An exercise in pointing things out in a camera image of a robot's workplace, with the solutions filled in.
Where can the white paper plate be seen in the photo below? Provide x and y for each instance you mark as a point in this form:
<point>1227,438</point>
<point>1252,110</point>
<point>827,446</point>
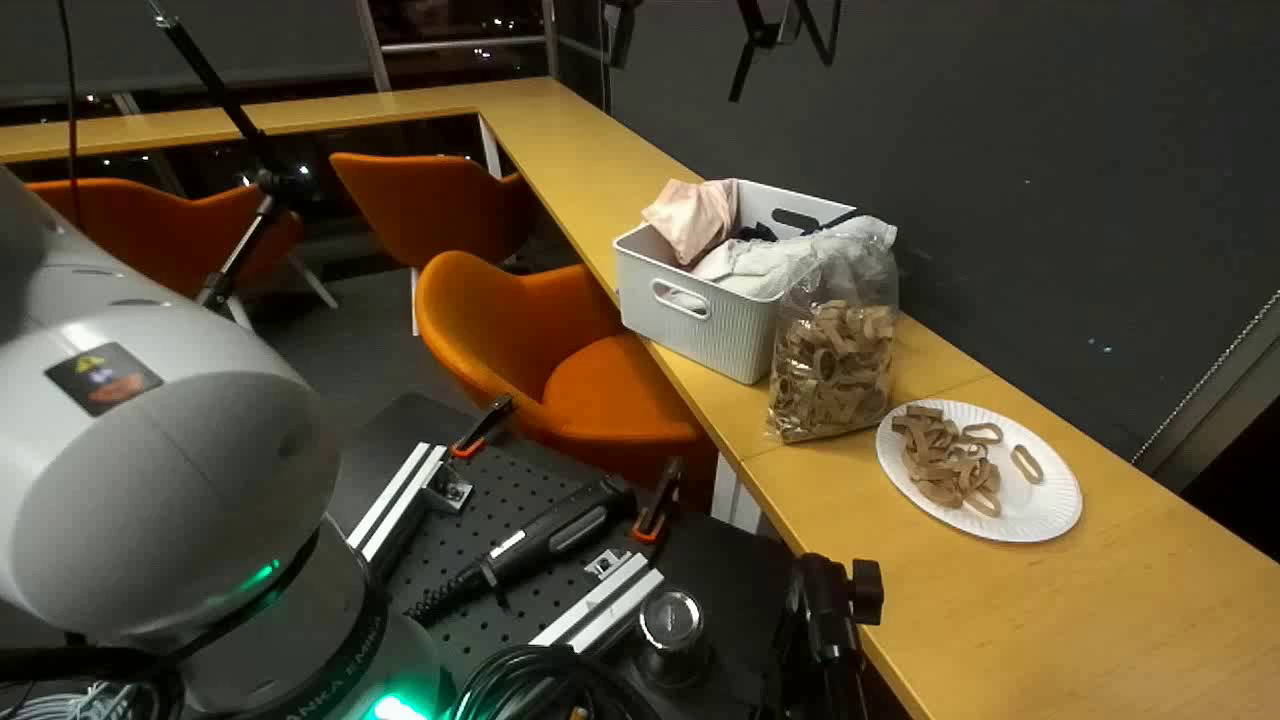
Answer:
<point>1042,513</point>

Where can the single tan rubber band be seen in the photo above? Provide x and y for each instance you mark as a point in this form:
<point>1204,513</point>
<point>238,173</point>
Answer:
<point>1024,462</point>

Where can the aluminium rail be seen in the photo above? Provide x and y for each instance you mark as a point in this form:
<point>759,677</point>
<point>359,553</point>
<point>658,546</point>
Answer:
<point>401,502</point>
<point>601,602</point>

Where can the pile of tan rubber bands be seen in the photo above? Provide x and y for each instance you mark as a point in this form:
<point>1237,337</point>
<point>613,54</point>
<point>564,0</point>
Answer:
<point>946,464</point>

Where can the black tripod with silver legs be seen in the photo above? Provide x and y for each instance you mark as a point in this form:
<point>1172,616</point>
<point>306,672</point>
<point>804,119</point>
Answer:
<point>245,226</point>

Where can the white plastic storage bin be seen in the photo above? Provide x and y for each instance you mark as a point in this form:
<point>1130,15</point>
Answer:
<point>692,322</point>

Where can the white table leg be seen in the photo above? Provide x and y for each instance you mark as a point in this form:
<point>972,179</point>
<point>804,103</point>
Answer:
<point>738,497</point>

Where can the black clamp with orange grip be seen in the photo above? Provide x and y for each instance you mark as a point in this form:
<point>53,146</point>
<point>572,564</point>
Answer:
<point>481,430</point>
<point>658,507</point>

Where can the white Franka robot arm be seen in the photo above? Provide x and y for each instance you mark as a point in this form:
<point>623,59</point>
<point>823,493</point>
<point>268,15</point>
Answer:
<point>133,464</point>

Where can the orange chair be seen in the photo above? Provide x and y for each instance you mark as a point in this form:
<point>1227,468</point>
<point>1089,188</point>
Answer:
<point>425,201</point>
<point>162,230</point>
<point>601,395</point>

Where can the white cloth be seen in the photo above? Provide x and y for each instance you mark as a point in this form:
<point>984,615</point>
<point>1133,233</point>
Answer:
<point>759,270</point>

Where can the round metal knob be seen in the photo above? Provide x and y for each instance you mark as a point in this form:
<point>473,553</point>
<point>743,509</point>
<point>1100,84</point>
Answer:
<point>674,623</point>

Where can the black handheld tool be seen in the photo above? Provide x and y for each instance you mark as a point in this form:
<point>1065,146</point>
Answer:
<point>532,546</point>

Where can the black perforated mounting board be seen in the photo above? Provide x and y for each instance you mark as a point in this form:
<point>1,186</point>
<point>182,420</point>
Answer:
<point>532,507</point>

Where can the clear bag of snacks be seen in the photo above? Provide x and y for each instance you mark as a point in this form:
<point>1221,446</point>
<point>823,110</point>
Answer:
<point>833,362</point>

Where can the black camera on stand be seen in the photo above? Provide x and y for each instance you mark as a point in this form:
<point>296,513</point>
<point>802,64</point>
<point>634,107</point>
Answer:
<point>827,615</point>

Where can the pink shirt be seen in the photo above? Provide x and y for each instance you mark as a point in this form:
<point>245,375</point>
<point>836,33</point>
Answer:
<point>692,214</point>

